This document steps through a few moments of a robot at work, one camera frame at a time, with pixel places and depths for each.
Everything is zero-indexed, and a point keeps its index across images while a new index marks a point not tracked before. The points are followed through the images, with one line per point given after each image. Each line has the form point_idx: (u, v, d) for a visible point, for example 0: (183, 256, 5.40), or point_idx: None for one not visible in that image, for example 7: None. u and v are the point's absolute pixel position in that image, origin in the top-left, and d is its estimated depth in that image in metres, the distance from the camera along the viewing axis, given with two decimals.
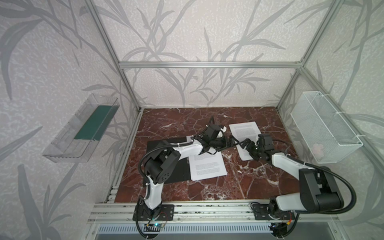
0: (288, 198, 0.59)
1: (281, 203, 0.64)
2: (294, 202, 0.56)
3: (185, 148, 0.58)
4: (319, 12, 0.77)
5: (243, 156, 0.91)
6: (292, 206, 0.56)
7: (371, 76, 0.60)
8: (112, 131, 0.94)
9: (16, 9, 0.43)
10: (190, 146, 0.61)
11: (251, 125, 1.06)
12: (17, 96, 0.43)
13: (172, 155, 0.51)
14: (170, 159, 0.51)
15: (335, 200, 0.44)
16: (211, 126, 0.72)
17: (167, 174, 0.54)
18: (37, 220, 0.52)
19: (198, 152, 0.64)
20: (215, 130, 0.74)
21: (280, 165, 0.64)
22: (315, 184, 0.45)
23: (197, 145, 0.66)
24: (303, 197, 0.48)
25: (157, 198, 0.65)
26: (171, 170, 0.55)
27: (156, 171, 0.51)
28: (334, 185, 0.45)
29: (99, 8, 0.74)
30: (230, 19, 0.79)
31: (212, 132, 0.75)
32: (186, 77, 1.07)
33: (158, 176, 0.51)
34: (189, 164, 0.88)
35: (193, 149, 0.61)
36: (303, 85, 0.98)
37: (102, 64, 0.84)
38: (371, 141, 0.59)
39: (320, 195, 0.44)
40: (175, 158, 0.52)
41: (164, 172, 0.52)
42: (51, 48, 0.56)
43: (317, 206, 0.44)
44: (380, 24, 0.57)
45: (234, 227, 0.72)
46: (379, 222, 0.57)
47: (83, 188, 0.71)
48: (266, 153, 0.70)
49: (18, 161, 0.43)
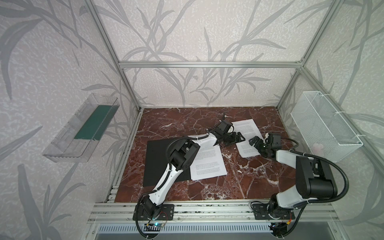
0: (287, 193, 0.60)
1: (281, 199, 0.64)
2: (292, 193, 0.57)
3: (203, 140, 0.68)
4: (319, 12, 0.76)
5: (243, 153, 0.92)
6: (289, 200, 0.61)
7: (371, 76, 0.60)
8: (112, 131, 0.94)
9: (16, 9, 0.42)
10: (205, 139, 0.70)
11: (249, 123, 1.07)
12: (17, 96, 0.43)
13: (194, 146, 0.61)
14: (191, 150, 0.61)
15: (328, 186, 0.46)
16: (223, 121, 0.84)
17: (189, 163, 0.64)
18: (37, 220, 0.52)
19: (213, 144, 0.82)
20: (228, 125, 0.86)
21: (283, 159, 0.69)
22: (309, 169, 0.48)
23: (212, 138, 0.77)
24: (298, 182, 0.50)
25: (165, 193, 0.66)
26: (192, 159, 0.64)
27: (181, 160, 0.62)
28: (330, 174, 0.47)
29: (99, 7, 0.74)
30: (230, 19, 0.79)
31: (225, 127, 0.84)
32: (186, 76, 1.07)
33: (183, 164, 0.62)
34: None
35: (209, 142, 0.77)
36: (303, 85, 0.98)
37: (102, 64, 0.84)
38: (371, 141, 0.59)
39: (313, 180, 0.47)
40: (196, 149, 0.62)
41: (188, 161, 0.63)
42: (51, 48, 0.56)
43: (309, 188, 0.47)
44: (380, 24, 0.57)
45: (234, 227, 0.72)
46: (379, 222, 0.57)
47: (83, 187, 0.71)
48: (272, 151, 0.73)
49: (19, 160, 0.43)
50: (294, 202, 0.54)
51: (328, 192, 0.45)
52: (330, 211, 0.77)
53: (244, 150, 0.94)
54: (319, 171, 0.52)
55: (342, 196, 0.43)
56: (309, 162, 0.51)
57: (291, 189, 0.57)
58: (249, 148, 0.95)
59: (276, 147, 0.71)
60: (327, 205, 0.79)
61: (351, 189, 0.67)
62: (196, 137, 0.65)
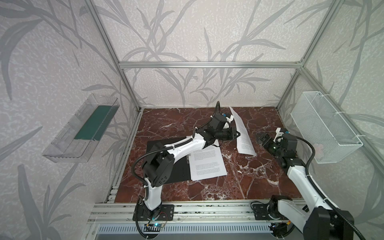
0: (291, 215, 0.56)
1: (283, 210, 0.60)
2: (295, 216, 0.53)
3: (184, 146, 0.55)
4: (319, 12, 0.77)
5: (241, 147, 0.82)
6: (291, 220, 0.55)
7: (371, 76, 0.60)
8: (111, 131, 0.93)
9: (16, 9, 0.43)
10: (188, 145, 0.57)
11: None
12: (17, 96, 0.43)
13: (166, 159, 0.48)
14: (163, 163, 0.49)
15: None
16: (215, 117, 0.66)
17: (164, 177, 0.53)
18: (37, 221, 0.52)
19: (201, 148, 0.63)
20: (221, 121, 0.69)
21: (294, 180, 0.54)
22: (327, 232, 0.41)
23: (198, 141, 0.62)
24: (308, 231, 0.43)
25: (157, 200, 0.66)
26: (168, 172, 0.53)
27: (152, 174, 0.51)
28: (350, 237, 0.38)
29: (99, 7, 0.74)
30: (230, 19, 0.79)
31: (217, 124, 0.69)
32: (186, 77, 1.07)
33: (155, 180, 0.52)
34: (189, 164, 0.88)
35: (193, 146, 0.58)
36: (303, 85, 0.98)
37: (102, 64, 0.84)
38: (371, 141, 0.59)
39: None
40: (170, 162, 0.49)
41: (159, 176, 0.50)
42: (51, 48, 0.56)
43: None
44: (380, 24, 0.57)
45: (234, 227, 0.72)
46: (379, 222, 0.57)
47: (83, 188, 0.71)
48: (284, 160, 0.62)
49: (18, 161, 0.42)
50: (295, 223, 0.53)
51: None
52: None
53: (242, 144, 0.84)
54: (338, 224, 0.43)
55: None
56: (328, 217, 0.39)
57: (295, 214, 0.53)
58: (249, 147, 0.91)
59: (291, 156, 0.61)
60: None
61: (352, 189, 0.67)
62: (173, 144, 0.52)
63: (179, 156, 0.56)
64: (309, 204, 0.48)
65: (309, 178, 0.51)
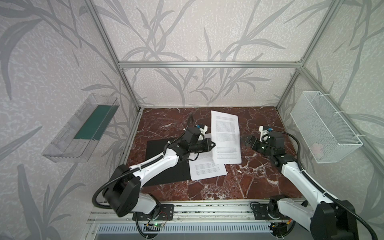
0: (295, 214, 0.56)
1: (285, 210, 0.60)
2: (300, 216, 0.53)
3: (154, 166, 0.50)
4: (319, 12, 0.76)
5: (216, 160, 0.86)
6: (297, 219, 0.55)
7: (371, 76, 0.60)
8: (111, 131, 0.93)
9: (16, 9, 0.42)
10: (159, 164, 0.52)
11: (233, 120, 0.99)
12: (17, 96, 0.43)
13: (131, 184, 0.42)
14: (128, 189, 0.42)
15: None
16: (189, 130, 0.63)
17: (131, 204, 0.46)
18: (37, 220, 0.52)
19: (173, 164, 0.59)
20: (194, 134, 0.65)
21: (291, 178, 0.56)
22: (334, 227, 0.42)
23: (171, 158, 0.57)
24: (317, 228, 0.43)
25: (150, 204, 0.63)
26: (135, 198, 0.46)
27: (116, 202, 0.43)
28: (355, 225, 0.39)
29: (99, 7, 0.74)
30: (230, 19, 0.79)
31: (191, 137, 0.65)
32: (186, 77, 1.07)
33: (120, 209, 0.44)
34: (189, 164, 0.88)
35: (164, 164, 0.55)
36: (303, 85, 0.98)
37: (102, 64, 0.84)
38: (371, 141, 0.59)
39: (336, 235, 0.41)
40: (135, 187, 0.43)
41: (124, 205, 0.43)
42: (51, 48, 0.56)
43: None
44: (380, 24, 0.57)
45: (234, 227, 0.72)
46: (379, 222, 0.57)
47: (83, 188, 0.71)
48: (276, 159, 0.62)
49: (18, 161, 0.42)
50: (301, 223, 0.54)
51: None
52: None
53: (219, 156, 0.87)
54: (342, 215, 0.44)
55: None
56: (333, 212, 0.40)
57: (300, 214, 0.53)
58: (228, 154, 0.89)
59: (282, 153, 0.62)
60: None
61: (352, 189, 0.67)
62: (139, 166, 0.47)
63: (148, 177, 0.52)
64: (310, 201, 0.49)
65: (304, 173, 0.52)
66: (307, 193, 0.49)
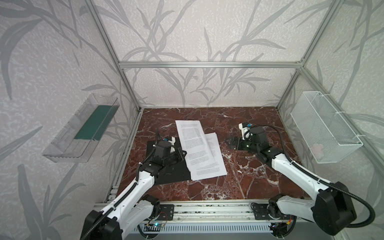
0: (294, 209, 0.58)
1: (283, 207, 0.63)
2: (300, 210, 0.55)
3: (131, 193, 0.48)
4: (319, 12, 0.76)
5: (190, 166, 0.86)
6: (299, 214, 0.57)
7: (371, 76, 0.60)
8: (112, 131, 0.94)
9: (16, 9, 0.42)
10: (134, 192, 0.48)
11: (196, 126, 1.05)
12: (17, 96, 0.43)
13: (111, 228, 0.39)
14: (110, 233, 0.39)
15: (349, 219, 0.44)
16: (157, 145, 0.62)
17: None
18: (37, 220, 0.52)
19: (150, 186, 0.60)
20: (164, 149, 0.64)
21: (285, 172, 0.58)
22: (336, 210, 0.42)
23: (144, 181, 0.53)
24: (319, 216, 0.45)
25: (144, 214, 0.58)
26: None
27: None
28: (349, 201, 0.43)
29: (99, 7, 0.74)
30: (230, 19, 0.79)
31: (162, 151, 0.62)
32: (186, 77, 1.07)
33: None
34: (187, 164, 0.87)
35: (140, 190, 0.51)
36: (304, 85, 0.98)
37: (102, 64, 0.84)
38: (371, 141, 0.59)
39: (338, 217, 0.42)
40: (113, 230, 0.39)
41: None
42: (51, 48, 0.56)
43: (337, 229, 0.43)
44: (380, 24, 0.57)
45: (234, 227, 0.72)
46: (379, 222, 0.57)
47: (83, 188, 0.71)
48: (263, 154, 0.62)
49: (18, 160, 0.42)
50: (303, 217, 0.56)
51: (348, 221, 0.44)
52: None
53: (191, 162, 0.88)
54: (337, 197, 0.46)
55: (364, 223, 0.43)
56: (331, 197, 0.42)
57: (299, 207, 0.55)
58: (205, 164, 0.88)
59: (266, 148, 0.62)
60: None
61: (352, 189, 0.67)
62: (111, 205, 0.43)
63: (128, 209, 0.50)
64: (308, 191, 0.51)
65: (294, 164, 0.53)
66: (303, 183, 0.49)
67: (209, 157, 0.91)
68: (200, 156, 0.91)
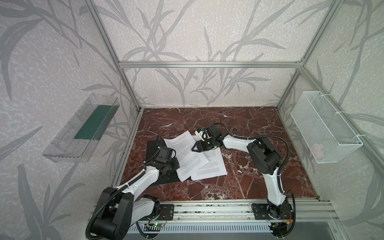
0: (268, 186, 0.66)
1: (269, 195, 0.68)
2: (270, 183, 0.64)
3: (139, 180, 0.50)
4: (319, 12, 0.76)
5: (181, 176, 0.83)
6: (273, 189, 0.64)
7: (371, 76, 0.60)
8: (112, 131, 0.94)
9: (16, 9, 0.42)
10: (143, 178, 0.52)
11: (185, 136, 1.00)
12: (17, 96, 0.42)
13: (123, 200, 0.42)
14: (122, 205, 0.42)
15: (276, 156, 0.58)
16: (162, 148, 0.71)
17: (126, 224, 0.43)
18: (37, 220, 0.52)
19: (154, 179, 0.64)
20: (169, 150, 0.73)
21: (233, 146, 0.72)
22: (260, 152, 0.56)
23: (151, 172, 0.58)
24: (257, 165, 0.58)
25: (147, 207, 0.62)
26: (130, 215, 0.45)
27: (110, 227, 0.41)
28: (272, 146, 0.58)
29: (99, 7, 0.74)
30: (230, 19, 0.79)
31: (166, 152, 0.71)
32: (186, 76, 1.07)
33: (116, 232, 0.40)
34: (180, 175, 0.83)
35: (148, 178, 0.56)
36: (304, 85, 0.98)
37: (102, 64, 0.84)
38: (371, 140, 0.60)
39: (266, 158, 0.56)
40: (128, 203, 0.42)
41: (121, 223, 0.41)
42: (51, 48, 0.56)
43: (269, 168, 0.57)
44: (380, 24, 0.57)
45: (234, 227, 0.72)
46: (379, 222, 0.57)
47: (83, 188, 0.71)
48: (218, 141, 0.79)
49: (18, 160, 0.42)
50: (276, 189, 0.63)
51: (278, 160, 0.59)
52: (330, 211, 0.77)
53: (182, 172, 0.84)
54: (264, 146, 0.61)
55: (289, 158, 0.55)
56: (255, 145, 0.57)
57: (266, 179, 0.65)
58: (202, 170, 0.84)
59: (219, 135, 0.77)
60: (327, 205, 0.79)
61: (351, 189, 0.67)
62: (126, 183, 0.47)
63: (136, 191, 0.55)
64: None
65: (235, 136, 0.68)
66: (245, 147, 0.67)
67: (201, 161, 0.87)
68: (192, 163, 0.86)
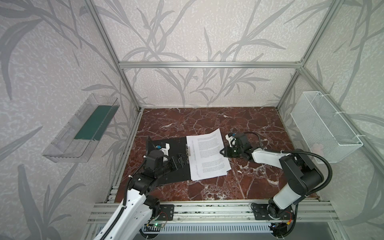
0: (282, 193, 0.61)
1: (276, 197, 0.65)
2: (289, 195, 0.58)
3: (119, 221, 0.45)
4: (319, 12, 0.77)
5: (200, 176, 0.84)
6: (290, 199, 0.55)
7: (371, 76, 0.60)
8: (112, 131, 0.94)
9: (16, 9, 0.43)
10: (123, 217, 0.46)
11: (215, 135, 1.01)
12: (17, 96, 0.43)
13: None
14: None
15: (317, 176, 0.48)
16: (149, 156, 0.57)
17: None
18: (37, 220, 0.52)
19: (144, 200, 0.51)
20: (155, 160, 0.59)
21: (262, 160, 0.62)
22: (297, 167, 0.49)
23: (134, 202, 0.50)
24: (291, 183, 0.51)
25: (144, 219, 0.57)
26: None
27: None
28: (311, 163, 0.50)
29: (99, 8, 0.74)
30: (230, 19, 0.79)
31: (154, 163, 0.58)
32: (186, 77, 1.07)
33: None
34: (200, 174, 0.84)
35: (131, 212, 0.49)
36: (304, 85, 0.98)
37: (102, 64, 0.84)
38: (371, 141, 0.59)
39: (303, 176, 0.47)
40: None
41: None
42: (51, 48, 0.56)
43: (306, 189, 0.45)
44: (380, 24, 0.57)
45: (234, 227, 0.72)
46: (379, 222, 0.57)
47: (83, 188, 0.71)
48: (246, 153, 0.72)
49: (18, 160, 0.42)
50: (293, 200, 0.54)
51: (320, 181, 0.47)
52: (330, 211, 0.77)
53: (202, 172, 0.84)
54: (300, 162, 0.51)
55: (330, 179, 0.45)
56: (291, 159, 0.50)
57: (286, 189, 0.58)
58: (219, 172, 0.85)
59: (249, 146, 0.72)
60: (327, 205, 0.79)
61: (352, 189, 0.67)
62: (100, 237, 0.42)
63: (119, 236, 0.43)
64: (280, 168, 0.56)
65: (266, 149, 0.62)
66: (277, 163, 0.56)
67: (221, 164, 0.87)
68: (213, 165, 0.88)
